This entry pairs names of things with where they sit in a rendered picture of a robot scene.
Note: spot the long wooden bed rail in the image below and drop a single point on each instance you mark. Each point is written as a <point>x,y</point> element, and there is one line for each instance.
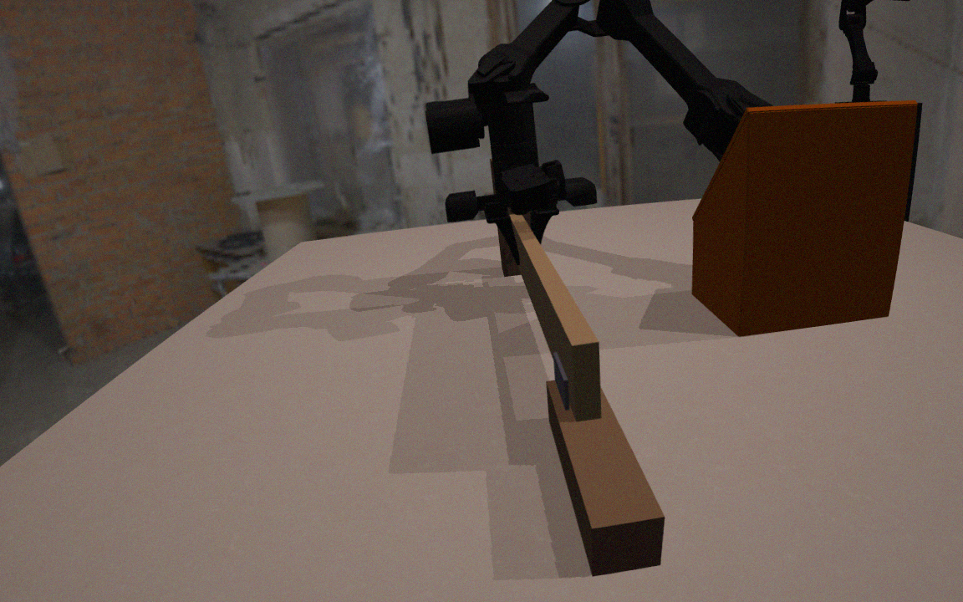
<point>565,328</point>

